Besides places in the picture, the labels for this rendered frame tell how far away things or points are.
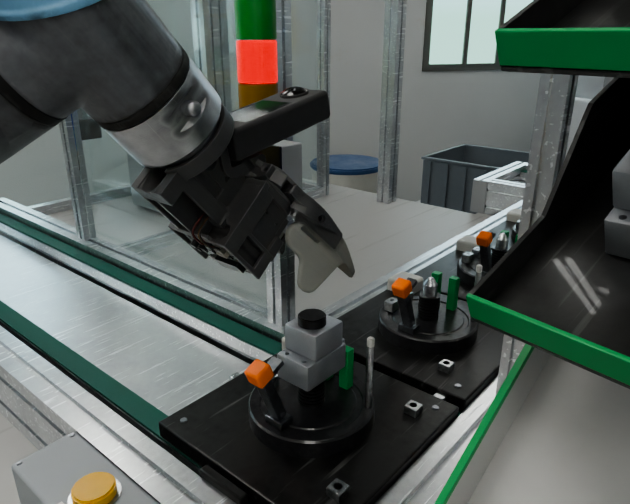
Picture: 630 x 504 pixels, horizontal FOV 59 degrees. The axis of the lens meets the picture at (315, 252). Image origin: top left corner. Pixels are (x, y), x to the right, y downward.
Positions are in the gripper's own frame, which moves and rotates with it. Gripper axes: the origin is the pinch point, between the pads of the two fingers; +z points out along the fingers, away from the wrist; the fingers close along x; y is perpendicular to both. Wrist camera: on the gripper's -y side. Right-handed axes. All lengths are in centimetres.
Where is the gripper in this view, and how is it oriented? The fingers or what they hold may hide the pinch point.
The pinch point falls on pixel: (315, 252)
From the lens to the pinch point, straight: 55.6
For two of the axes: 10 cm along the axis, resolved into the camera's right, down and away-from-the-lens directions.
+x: 7.6, 2.4, -6.0
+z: 4.3, 5.2, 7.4
